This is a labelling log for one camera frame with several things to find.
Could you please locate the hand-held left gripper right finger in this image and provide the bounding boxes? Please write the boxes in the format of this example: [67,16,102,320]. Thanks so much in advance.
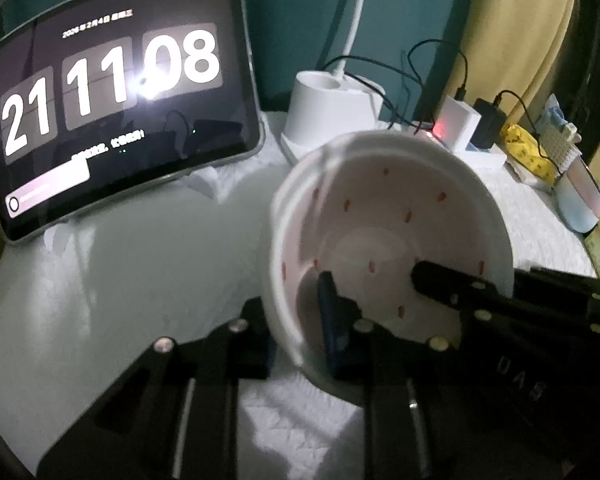
[316,271,571,480]

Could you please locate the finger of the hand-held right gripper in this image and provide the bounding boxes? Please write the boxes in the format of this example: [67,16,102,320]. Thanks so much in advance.
[411,259,513,313]
[512,266,600,306]

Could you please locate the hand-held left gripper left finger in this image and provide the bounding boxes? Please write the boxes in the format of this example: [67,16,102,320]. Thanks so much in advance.
[35,297,281,480]

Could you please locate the pink speckled white bowl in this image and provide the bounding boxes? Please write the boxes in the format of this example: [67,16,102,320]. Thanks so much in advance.
[257,130,516,403]

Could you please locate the light blue bowl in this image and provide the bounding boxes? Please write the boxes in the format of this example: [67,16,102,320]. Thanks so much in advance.
[555,175,600,233]

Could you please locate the white power strip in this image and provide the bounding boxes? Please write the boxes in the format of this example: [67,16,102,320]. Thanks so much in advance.
[405,120,508,170]

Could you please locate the white snack container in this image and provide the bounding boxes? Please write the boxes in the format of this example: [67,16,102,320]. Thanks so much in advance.
[540,95,583,176]

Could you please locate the white textured tablecloth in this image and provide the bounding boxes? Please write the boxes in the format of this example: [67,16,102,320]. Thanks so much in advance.
[0,110,600,480]

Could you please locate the yellow packet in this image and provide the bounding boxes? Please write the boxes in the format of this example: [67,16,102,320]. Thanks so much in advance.
[500,124,563,191]

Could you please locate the white charger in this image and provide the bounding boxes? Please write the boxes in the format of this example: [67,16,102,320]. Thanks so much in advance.
[432,95,482,153]

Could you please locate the white desk lamp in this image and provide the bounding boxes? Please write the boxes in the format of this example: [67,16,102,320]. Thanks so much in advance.
[280,0,386,163]

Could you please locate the wide yellow curtain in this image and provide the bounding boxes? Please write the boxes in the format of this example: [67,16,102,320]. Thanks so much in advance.
[445,0,581,131]

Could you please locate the tablet with clock display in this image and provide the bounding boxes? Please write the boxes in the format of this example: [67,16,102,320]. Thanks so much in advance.
[0,0,266,245]

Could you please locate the black charger cable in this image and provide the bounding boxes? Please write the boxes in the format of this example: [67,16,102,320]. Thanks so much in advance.
[492,89,541,131]

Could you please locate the looped black cable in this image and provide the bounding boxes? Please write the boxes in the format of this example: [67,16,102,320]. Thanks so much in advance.
[407,39,470,103]

